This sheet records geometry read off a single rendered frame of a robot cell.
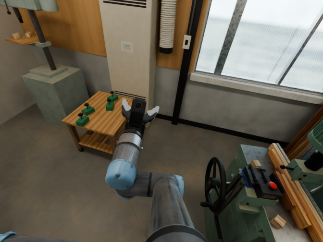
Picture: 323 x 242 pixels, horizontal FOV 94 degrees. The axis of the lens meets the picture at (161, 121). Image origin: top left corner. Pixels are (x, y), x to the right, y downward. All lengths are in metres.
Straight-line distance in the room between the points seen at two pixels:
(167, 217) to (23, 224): 1.75
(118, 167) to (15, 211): 1.69
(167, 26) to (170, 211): 1.66
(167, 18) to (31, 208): 2.18
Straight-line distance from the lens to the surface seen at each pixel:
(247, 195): 0.82
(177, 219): 0.26
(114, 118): 1.68
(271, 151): 1.12
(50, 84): 2.17
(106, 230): 1.67
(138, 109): 0.50
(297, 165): 0.92
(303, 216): 0.93
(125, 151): 0.43
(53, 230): 1.81
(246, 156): 1.04
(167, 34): 1.77
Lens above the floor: 1.60
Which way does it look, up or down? 41 degrees down
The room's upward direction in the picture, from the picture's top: 6 degrees clockwise
